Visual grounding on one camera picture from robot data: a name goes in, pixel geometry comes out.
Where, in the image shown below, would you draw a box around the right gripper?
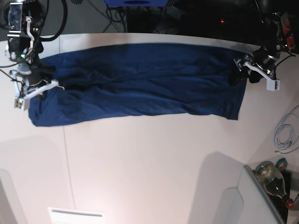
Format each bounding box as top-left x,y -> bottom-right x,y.
21,65 -> 56,93

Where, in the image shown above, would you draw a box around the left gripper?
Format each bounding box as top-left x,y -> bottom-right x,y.
228,49 -> 280,86

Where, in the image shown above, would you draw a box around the coiled light grey cable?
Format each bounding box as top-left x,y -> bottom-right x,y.
273,111 -> 299,154

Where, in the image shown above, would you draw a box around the blue box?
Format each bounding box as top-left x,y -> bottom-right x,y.
104,0 -> 168,7

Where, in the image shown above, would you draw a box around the green tape roll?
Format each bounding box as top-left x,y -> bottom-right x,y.
276,157 -> 288,171

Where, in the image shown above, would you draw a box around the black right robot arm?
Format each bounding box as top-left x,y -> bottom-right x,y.
4,0 -> 68,97

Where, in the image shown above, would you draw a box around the dark blue t-shirt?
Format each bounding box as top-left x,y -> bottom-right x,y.
28,43 -> 246,126

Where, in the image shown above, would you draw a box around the clear plastic bottle red cap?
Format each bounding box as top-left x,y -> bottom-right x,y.
255,161 -> 295,210

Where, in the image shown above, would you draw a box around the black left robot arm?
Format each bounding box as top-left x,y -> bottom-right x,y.
228,0 -> 299,91

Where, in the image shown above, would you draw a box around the black cables on floor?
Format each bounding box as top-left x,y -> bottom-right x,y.
102,4 -> 128,33

